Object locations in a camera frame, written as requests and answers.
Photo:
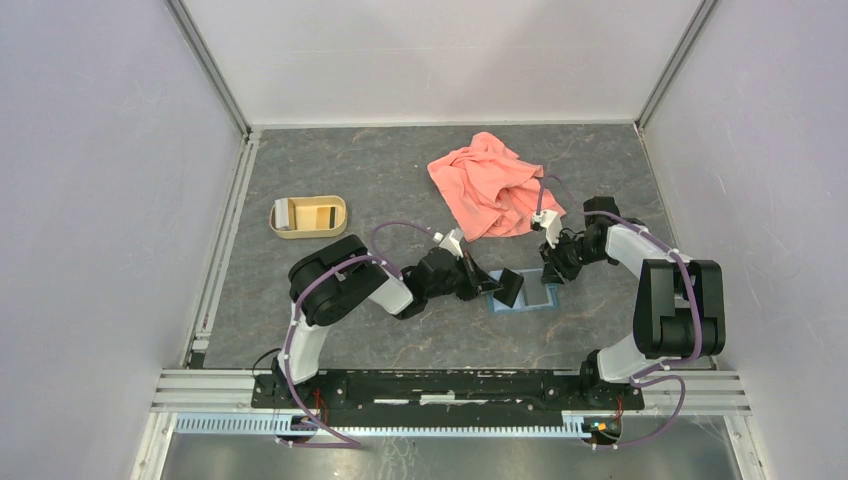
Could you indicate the beige oval card tray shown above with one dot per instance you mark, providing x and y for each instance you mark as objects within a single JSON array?
[{"x": 305, "y": 212}]

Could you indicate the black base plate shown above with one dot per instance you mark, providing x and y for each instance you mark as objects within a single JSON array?
[{"x": 446, "y": 398}]

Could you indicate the pink cloth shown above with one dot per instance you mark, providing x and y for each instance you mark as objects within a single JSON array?
[{"x": 489, "y": 190}]

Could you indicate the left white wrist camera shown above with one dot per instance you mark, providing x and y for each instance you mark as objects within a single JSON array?
[{"x": 450, "y": 241}]

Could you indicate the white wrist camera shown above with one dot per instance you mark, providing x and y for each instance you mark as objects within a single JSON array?
[
  {"x": 548, "y": 222},
  {"x": 450, "y": 241}
]

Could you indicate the stack of cards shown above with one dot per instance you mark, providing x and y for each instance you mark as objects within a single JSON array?
[{"x": 283, "y": 215}]

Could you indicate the aluminium frame rail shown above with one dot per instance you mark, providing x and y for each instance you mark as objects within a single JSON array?
[{"x": 190, "y": 387}]

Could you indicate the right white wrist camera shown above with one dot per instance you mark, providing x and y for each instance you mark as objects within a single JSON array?
[{"x": 548, "y": 222}]

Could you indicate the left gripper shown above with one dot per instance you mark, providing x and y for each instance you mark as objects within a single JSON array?
[{"x": 477, "y": 280}]

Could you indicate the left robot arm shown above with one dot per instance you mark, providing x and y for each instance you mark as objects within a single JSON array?
[{"x": 330, "y": 283}]

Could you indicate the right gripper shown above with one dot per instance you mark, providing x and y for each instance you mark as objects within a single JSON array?
[{"x": 554, "y": 269}]

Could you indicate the black VIP card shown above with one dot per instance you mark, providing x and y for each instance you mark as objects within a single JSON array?
[{"x": 535, "y": 292}]

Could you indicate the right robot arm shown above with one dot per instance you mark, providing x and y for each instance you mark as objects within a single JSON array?
[{"x": 679, "y": 313}]

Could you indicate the gold card in tray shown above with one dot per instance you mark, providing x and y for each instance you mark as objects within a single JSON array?
[{"x": 325, "y": 218}]

